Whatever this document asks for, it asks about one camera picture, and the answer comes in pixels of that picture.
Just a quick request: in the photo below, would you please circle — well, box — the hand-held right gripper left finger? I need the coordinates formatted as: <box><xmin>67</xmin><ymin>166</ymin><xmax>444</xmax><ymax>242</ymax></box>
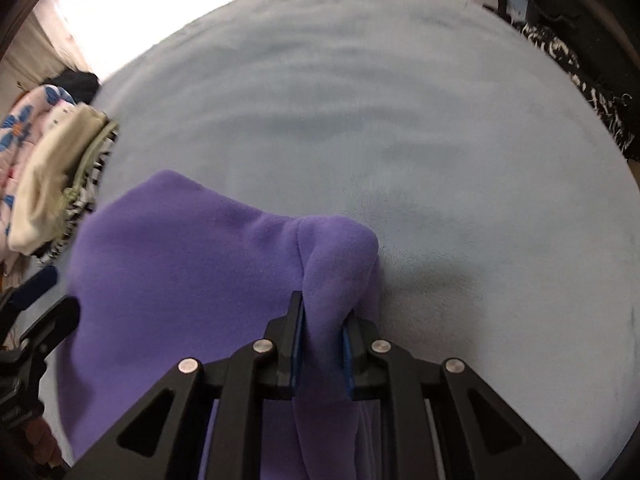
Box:
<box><xmin>75</xmin><ymin>290</ymin><xmax>307</xmax><ymax>480</ymax></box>

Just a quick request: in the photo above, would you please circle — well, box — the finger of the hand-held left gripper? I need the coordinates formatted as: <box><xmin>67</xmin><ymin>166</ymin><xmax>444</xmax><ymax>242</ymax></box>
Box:
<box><xmin>19</xmin><ymin>295</ymin><xmax>82</xmax><ymax>358</ymax></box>
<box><xmin>0</xmin><ymin>265</ymin><xmax>60</xmax><ymax>312</ymax></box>

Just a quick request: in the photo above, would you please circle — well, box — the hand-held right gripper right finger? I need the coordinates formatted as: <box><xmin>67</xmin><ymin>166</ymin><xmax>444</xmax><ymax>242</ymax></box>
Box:
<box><xmin>341</xmin><ymin>309</ymin><xmax>582</xmax><ymax>480</ymax></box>

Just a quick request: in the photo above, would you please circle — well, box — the purple zip hoodie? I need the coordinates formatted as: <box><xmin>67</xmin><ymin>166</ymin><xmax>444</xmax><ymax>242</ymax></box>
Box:
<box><xmin>56</xmin><ymin>169</ymin><xmax>382</xmax><ymax>480</ymax></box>

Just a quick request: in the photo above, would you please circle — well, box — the person's left hand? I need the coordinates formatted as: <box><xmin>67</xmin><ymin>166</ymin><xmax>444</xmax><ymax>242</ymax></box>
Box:
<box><xmin>19</xmin><ymin>410</ymin><xmax>65</xmax><ymax>470</ymax></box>

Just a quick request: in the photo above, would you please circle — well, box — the cream folded garment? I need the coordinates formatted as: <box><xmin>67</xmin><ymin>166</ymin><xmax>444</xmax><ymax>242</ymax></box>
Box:
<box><xmin>7</xmin><ymin>104</ymin><xmax>109</xmax><ymax>257</ymax></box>

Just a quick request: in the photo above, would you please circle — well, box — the black and white striped clothing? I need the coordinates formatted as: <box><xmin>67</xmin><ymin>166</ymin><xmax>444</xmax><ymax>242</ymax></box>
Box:
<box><xmin>36</xmin><ymin>120</ymin><xmax>119</xmax><ymax>267</ymax></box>

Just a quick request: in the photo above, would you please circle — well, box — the floral pink quilt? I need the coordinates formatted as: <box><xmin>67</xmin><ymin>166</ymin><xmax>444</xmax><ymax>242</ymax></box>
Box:
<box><xmin>0</xmin><ymin>84</ymin><xmax>78</xmax><ymax>277</ymax></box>

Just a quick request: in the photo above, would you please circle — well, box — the grey-blue bed blanket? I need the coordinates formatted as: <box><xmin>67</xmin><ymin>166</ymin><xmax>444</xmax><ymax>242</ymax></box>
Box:
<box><xmin>42</xmin><ymin>0</ymin><xmax>640</xmax><ymax>480</ymax></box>

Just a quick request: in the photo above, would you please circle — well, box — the floral beige curtain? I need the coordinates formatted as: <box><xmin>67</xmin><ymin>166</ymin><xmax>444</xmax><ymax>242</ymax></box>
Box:
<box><xmin>0</xmin><ymin>0</ymin><xmax>93</xmax><ymax>78</ymax></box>

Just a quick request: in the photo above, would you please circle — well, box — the black and white patterned cloth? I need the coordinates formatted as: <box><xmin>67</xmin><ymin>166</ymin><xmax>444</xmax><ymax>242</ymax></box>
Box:
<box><xmin>519</xmin><ymin>21</ymin><xmax>640</xmax><ymax>162</ymax></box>

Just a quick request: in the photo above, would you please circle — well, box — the black bag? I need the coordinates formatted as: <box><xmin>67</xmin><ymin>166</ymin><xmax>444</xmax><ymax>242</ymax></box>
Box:
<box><xmin>477</xmin><ymin>0</ymin><xmax>640</xmax><ymax>106</ymax></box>

